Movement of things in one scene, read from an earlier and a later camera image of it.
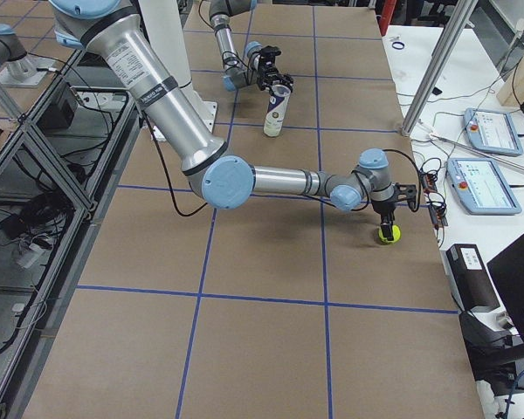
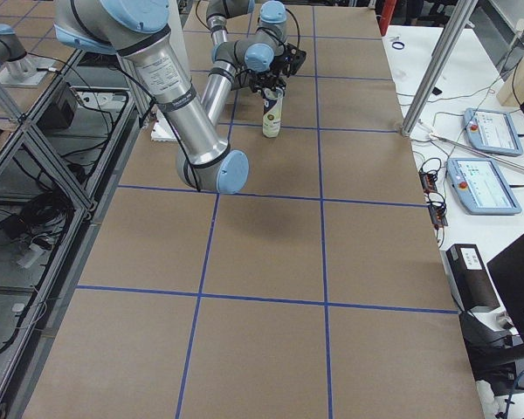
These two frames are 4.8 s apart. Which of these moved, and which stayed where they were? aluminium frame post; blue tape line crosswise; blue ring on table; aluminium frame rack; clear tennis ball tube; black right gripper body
Moved: black right gripper body; clear tennis ball tube
Stayed: blue ring on table; blue tape line crosswise; aluminium frame rack; aluminium frame post
